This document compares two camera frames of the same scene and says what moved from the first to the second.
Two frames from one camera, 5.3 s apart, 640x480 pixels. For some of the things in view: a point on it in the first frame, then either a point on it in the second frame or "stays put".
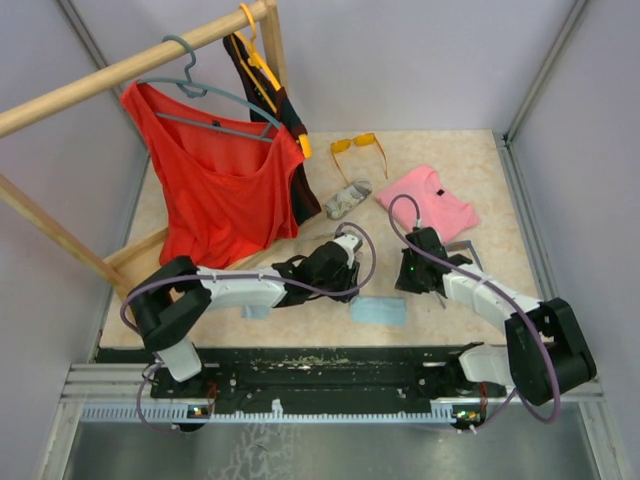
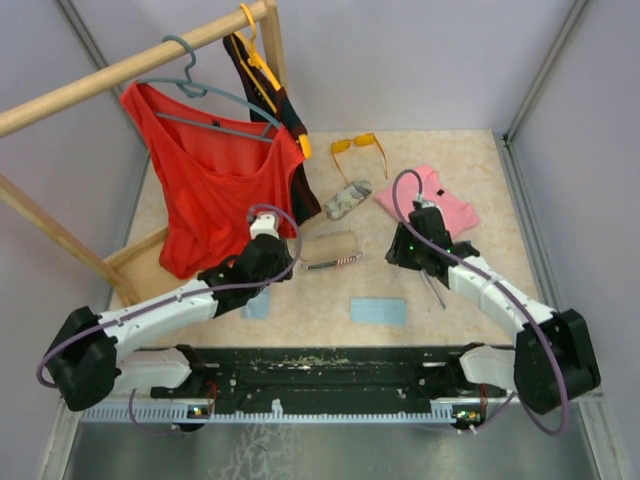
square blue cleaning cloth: x=378 y=310 stays put
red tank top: x=219 y=190 stays put
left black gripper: x=350 y=275 → x=285 y=260
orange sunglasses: x=360 y=140 stays put
